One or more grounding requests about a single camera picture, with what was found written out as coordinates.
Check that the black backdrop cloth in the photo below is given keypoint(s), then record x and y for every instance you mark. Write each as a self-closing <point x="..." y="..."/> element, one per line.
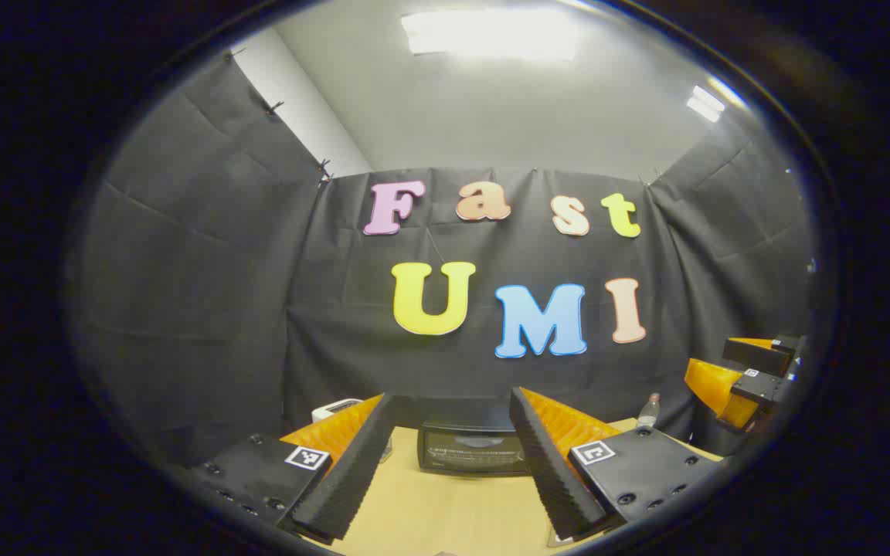
<point x="221" y="309"/>

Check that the small ceiling light panel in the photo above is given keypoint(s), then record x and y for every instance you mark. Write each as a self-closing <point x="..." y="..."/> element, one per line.
<point x="706" y="103"/>

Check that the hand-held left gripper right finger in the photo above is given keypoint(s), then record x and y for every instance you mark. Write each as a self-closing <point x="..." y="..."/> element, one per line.
<point x="549" y="471"/>

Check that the large ceiling light panel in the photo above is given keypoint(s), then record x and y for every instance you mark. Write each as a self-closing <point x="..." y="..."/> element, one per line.
<point x="487" y="35"/>

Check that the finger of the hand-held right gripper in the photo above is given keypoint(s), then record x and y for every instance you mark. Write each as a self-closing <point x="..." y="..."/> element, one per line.
<point x="762" y="390"/>
<point x="758" y="357"/>

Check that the black electric oven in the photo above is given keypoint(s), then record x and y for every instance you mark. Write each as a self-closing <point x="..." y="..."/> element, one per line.
<point x="468" y="448"/>

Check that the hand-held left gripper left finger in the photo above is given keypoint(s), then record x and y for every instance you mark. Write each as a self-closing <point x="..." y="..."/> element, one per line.
<point x="352" y="479"/>

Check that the clear plastic water bottle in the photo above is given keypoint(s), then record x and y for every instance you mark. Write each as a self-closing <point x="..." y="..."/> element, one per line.
<point x="647" y="413"/>

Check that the white toaster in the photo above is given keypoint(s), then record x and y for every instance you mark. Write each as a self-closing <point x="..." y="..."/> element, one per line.
<point x="333" y="408"/>

